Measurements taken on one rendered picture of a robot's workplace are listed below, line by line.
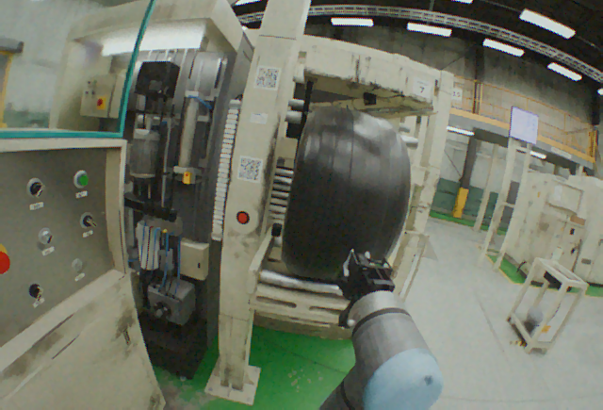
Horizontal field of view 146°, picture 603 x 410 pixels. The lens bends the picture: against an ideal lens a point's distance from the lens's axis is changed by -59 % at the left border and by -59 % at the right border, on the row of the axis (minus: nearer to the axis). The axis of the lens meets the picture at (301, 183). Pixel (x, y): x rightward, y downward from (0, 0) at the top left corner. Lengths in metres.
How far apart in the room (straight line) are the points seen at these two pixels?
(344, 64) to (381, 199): 0.66
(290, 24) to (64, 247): 0.87
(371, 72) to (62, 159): 1.06
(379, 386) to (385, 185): 0.40
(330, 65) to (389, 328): 0.93
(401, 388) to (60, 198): 0.63
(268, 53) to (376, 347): 0.75
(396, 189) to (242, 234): 0.50
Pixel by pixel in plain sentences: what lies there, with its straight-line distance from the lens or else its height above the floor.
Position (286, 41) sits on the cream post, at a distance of 0.76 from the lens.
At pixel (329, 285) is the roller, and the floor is 0.92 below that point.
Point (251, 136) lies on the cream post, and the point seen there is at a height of 1.32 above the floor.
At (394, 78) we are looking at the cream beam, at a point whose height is 1.70.
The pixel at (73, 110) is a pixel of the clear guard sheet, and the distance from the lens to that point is 0.54.
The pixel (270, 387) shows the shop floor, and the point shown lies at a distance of 1.51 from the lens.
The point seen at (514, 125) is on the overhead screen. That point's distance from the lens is 4.52.
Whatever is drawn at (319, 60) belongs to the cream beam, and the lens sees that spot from 1.01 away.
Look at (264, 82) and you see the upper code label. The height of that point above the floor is 1.49.
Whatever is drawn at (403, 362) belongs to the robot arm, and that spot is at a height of 1.13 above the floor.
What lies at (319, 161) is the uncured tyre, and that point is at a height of 1.29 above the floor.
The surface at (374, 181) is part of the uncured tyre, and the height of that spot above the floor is 1.27.
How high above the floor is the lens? 1.31
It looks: 9 degrees down
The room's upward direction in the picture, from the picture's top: 11 degrees clockwise
